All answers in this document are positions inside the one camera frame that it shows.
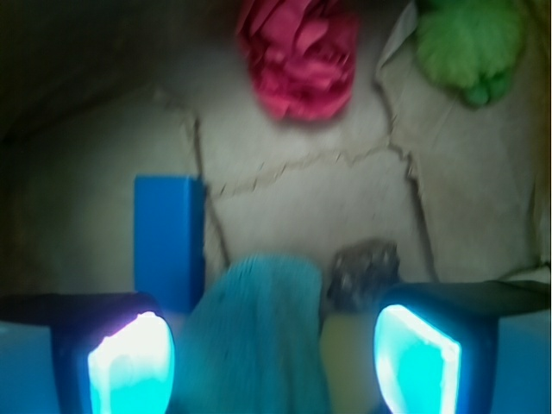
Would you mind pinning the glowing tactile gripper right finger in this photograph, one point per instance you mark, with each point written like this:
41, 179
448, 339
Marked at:
482, 347

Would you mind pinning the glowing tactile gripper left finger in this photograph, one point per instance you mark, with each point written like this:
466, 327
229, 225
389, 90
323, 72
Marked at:
85, 353

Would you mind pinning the blue knitted cloth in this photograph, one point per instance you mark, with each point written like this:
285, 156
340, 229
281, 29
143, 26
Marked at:
252, 343

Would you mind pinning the red crumpled cloth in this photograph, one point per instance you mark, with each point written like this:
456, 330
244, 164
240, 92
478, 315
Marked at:
301, 56

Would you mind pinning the brown and yellow sponge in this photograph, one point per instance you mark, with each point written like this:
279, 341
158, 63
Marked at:
359, 275

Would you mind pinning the blue rectangular block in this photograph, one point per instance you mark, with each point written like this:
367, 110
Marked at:
169, 219

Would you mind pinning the brown paper bag tray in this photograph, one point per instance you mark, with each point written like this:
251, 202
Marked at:
95, 93

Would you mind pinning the green fuzzy plush toy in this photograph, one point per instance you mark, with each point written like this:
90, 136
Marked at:
471, 47

